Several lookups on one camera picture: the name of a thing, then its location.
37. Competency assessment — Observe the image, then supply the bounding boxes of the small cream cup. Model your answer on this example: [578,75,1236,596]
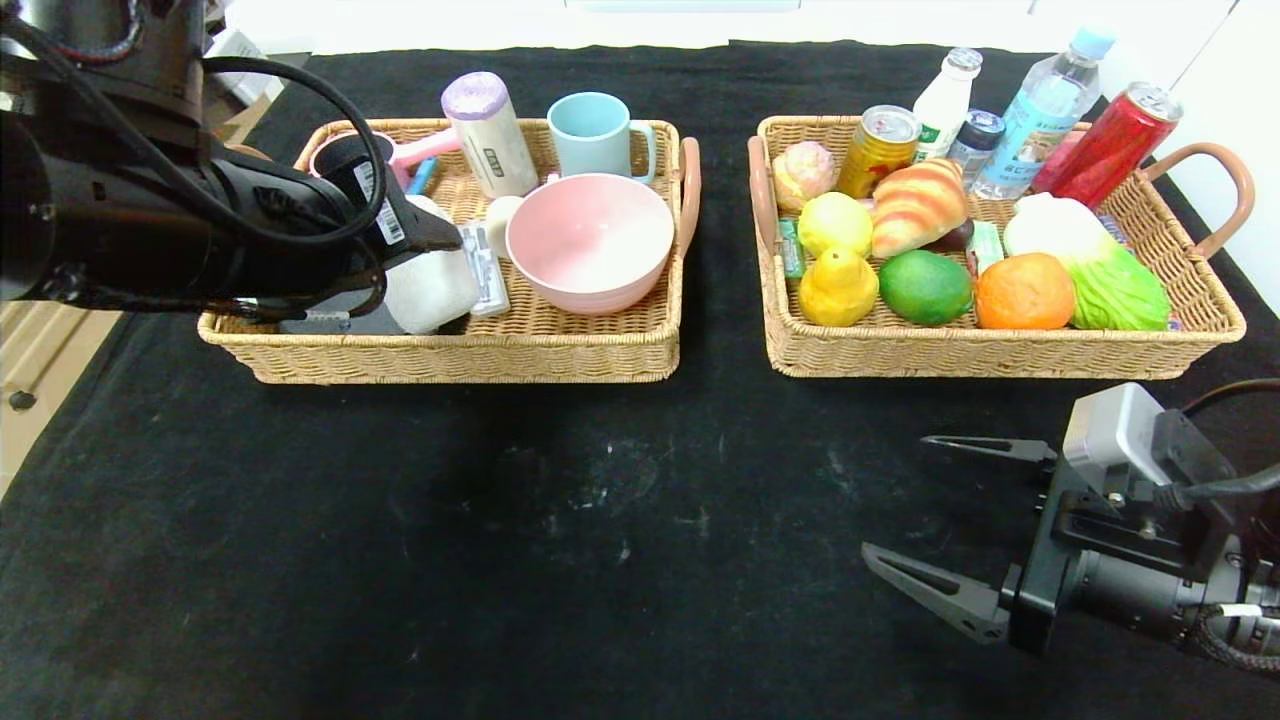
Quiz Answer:
[485,195,527,259]

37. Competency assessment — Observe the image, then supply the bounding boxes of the braided labelled arm cable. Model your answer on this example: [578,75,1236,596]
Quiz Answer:
[1190,600,1280,673]
[20,0,391,323]

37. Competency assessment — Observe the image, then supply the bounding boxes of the orange fruit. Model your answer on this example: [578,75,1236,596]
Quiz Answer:
[974,252,1078,331]

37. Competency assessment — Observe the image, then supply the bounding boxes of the red drink can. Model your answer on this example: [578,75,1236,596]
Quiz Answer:
[1030,82,1182,209]

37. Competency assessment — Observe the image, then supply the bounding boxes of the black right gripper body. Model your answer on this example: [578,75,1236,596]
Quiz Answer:
[1007,455,1207,657]

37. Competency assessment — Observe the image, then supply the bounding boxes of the green lime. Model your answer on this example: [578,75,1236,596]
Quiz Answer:
[878,250,975,326]

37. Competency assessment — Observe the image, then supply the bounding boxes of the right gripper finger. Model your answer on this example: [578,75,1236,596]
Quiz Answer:
[920,434,1058,485]
[860,541,1022,645]

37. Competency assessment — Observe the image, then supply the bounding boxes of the pink yellow bun toy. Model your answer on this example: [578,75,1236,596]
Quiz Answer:
[771,141,839,216]

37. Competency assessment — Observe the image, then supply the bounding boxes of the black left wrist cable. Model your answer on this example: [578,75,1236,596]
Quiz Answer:
[0,20,391,323]

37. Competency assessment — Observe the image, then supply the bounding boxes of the yellow drink can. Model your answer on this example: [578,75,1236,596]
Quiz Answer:
[835,105,921,201]

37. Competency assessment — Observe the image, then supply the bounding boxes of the colourful snack packet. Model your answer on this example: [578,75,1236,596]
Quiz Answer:
[1095,210,1181,333]

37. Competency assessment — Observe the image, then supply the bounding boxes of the cream tumbler purple lid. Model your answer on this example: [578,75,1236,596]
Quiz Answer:
[442,72,540,201]

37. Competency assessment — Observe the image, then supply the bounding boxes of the pink scoop cup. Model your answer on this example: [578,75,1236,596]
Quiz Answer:
[308,128,464,191]

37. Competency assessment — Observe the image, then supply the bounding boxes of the light wooden rack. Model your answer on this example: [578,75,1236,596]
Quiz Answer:
[0,300,126,413]

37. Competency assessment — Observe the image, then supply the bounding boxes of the clear water bottle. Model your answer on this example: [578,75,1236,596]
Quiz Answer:
[972,24,1116,203]

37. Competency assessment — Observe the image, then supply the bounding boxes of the white milk bottle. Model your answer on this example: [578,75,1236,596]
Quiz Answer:
[910,48,983,166]

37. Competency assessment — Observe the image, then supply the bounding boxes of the green white cabbage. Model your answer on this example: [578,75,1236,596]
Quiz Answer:
[1004,192,1171,332]

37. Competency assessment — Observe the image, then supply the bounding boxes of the pink bowl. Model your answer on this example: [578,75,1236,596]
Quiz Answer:
[505,173,675,316]

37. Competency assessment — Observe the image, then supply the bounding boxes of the yellow lemon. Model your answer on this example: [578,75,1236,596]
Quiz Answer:
[798,192,875,259]

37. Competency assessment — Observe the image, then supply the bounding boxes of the green gum pack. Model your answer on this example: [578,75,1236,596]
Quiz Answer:
[778,218,809,281]

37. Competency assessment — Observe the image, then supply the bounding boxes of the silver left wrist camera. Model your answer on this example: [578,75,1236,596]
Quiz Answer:
[205,28,286,106]

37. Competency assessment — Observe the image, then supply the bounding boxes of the yellow pear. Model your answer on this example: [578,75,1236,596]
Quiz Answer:
[797,247,881,328]

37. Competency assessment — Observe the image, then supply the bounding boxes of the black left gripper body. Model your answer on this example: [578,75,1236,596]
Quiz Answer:
[316,135,419,271]

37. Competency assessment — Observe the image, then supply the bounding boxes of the brown striped croissant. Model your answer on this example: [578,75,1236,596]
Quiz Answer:
[870,158,971,261]

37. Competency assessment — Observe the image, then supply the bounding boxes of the black tablecloth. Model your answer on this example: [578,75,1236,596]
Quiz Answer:
[0,42,1280,720]

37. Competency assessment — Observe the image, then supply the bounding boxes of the light blue mug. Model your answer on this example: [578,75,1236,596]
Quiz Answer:
[546,92,658,186]

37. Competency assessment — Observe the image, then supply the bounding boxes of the green white candy pack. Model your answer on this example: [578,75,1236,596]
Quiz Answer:
[968,222,1005,276]

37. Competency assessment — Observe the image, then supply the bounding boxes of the white soap bar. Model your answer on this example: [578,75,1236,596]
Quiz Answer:
[383,248,481,336]

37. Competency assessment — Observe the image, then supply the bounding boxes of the clear plastic tool pack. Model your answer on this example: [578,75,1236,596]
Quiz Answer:
[458,222,511,319]

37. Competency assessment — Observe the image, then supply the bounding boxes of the small blue-capped bottle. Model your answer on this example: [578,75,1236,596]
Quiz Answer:
[945,110,1004,196]

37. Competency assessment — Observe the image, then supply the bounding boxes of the wicker basket brown handles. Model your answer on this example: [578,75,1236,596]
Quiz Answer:
[747,115,1254,380]
[197,118,702,386]

